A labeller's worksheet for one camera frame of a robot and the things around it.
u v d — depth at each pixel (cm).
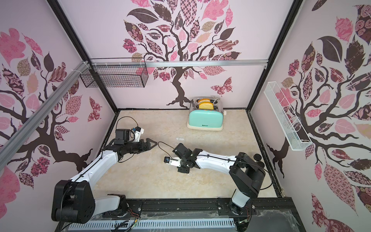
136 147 73
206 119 101
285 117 80
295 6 69
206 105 96
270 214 72
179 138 101
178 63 92
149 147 74
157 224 70
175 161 73
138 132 78
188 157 63
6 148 49
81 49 83
